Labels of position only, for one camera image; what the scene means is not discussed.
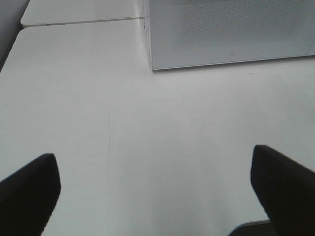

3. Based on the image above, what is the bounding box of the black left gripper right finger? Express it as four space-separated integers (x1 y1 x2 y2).
250 145 315 236

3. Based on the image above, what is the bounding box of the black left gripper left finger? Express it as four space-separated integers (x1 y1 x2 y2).
0 153 61 236

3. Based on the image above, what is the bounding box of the white microwave door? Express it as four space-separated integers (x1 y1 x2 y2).
143 0 315 70

